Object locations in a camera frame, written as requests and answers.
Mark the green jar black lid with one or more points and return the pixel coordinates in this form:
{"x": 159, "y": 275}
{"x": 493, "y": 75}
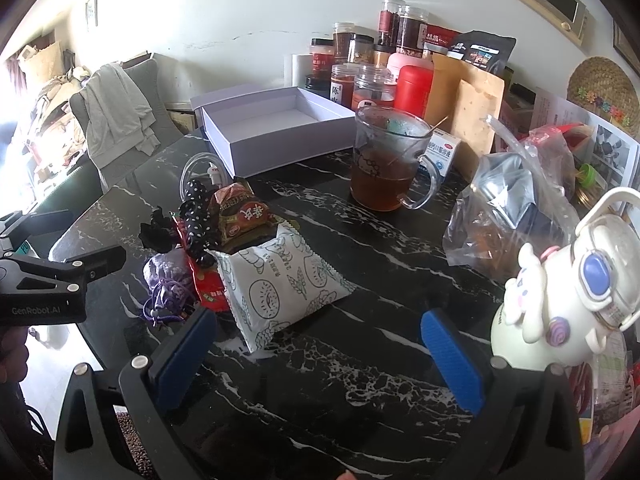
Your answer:
{"x": 316, "y": 84}

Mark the lavender gift box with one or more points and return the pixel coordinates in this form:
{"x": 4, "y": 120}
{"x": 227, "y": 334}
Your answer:
{"x": 270, "y": 125}

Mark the white cartoon water bottle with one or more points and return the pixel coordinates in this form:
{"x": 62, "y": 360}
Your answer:
{"x": 540, "y": 310}

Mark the brown kraft paper bag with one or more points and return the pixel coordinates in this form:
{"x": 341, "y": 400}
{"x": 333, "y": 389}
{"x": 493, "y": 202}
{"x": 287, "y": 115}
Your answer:
{"x": 445, "y": 80}

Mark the red foil bag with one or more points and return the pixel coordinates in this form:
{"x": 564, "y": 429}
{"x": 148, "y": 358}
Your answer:
{"x": 442, "y": 35}

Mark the pink canister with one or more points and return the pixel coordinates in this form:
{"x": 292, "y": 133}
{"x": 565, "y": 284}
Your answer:
{"x": 407, "y": 62}

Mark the red-label seasoning jar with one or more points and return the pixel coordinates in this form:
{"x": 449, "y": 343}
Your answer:
{"x": 321, "y": 57}

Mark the glass mug with tea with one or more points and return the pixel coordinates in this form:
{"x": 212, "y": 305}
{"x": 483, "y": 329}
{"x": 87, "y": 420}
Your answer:
{"x": 380, "y": 185}

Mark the long red snack packet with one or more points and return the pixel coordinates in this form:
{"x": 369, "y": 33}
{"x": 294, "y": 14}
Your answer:
{"x": 210, "y": 290}

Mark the black polka dot scrunchie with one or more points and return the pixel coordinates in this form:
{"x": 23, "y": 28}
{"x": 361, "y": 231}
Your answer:
{"x": 197, "y": 220}

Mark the small wall picture frame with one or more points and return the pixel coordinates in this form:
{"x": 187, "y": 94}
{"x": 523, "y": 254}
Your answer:
{"x": 91, "y": 7}

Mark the tan kraft pouch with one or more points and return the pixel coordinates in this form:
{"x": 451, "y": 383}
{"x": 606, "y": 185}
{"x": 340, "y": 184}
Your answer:
{"x": 480, "y": 115}

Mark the jar with brown label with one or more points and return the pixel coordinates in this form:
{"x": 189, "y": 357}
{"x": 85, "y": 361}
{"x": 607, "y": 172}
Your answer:
{"x": 344, "y": 42}

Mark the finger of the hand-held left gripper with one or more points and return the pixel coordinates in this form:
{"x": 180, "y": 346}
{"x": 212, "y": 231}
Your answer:
{"x": 100, "y": 260}
{"x": 35, "y": 222}

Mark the white paper roll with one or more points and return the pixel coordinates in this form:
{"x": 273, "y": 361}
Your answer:
{"x": 301, "y": 72}

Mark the dark framed wall picture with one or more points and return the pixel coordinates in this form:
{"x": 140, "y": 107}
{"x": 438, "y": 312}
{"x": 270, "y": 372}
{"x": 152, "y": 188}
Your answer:
{"x": 627, "y": 42}

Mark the orange-label jar clear lid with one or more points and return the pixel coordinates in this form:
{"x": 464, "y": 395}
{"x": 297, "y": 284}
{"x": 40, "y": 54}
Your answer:
{"x": 375, "y": 90}

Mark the orange jar white label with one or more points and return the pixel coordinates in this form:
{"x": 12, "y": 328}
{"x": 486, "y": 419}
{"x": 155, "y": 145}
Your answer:
{"x": 345, "y": 85}

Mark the brown-red snack packet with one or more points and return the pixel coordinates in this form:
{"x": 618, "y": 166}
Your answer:
{"x": 240, "y": 215}

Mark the printed paper sheet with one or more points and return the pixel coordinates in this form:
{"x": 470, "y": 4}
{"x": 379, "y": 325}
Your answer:
{"x": 615, "y": 150}

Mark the small white medicine box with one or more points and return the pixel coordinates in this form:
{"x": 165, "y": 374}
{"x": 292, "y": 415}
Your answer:
{"x": 442, "y": 152}

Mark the woven straw wall decoration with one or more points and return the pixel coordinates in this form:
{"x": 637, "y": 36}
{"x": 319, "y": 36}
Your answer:
{"x": 600, "y": 85}

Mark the black-lid jar tan powder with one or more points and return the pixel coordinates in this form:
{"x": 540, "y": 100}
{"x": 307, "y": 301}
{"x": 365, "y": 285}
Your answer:
{"x": 383, "y": 56}

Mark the tall jar red label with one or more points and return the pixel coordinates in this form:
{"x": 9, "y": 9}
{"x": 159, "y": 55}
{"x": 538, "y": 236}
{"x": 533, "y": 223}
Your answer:
{"x": 391, "y": 25}

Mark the tall jar dark label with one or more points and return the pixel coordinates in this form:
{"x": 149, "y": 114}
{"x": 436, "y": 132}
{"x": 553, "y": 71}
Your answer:
{"x": 414, "y": 32}

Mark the black-lid jar dried slices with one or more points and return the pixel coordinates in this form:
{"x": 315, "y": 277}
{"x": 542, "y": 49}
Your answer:
{"x": 361, "y": 50}

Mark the green chair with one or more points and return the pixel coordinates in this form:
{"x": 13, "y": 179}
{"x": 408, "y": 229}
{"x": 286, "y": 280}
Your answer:
{"x": 65, "y": 190}

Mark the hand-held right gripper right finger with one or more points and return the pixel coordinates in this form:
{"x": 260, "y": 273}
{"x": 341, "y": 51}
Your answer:
{"x": 450, "y": 360}

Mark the pale green garment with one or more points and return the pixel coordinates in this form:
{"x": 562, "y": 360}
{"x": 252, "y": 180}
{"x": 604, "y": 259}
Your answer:
{"x": 115, "y": 110}

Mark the white printed bread packet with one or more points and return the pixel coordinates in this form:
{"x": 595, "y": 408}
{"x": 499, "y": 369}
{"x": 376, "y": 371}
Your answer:
{"x": 280, "y": 280}

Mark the red canister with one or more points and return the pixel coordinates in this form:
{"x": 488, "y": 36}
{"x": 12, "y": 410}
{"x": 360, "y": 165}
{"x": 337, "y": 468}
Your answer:
{"x": 414, "y": 92}

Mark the beige wooden frame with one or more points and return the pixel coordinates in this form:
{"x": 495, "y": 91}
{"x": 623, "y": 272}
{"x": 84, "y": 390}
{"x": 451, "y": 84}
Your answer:
{"x": 182, "y": 117}

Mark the purple tasselled sachet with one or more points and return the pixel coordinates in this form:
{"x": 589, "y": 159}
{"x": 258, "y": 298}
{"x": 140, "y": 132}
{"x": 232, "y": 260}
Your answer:
{"x": 165, "y": 272}

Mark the grey upholstered chair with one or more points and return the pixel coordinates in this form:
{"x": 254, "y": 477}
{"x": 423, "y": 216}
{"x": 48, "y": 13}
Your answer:
{"x": 145, "y": 75}

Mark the clear plastic bag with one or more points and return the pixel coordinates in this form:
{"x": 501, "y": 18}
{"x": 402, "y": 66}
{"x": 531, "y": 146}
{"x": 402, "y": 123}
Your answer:
{"x": 500, "y": 210}

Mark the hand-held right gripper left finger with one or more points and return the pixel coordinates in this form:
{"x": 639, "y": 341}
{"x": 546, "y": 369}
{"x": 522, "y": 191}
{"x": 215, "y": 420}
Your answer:
{"x": 185, "y": 345}

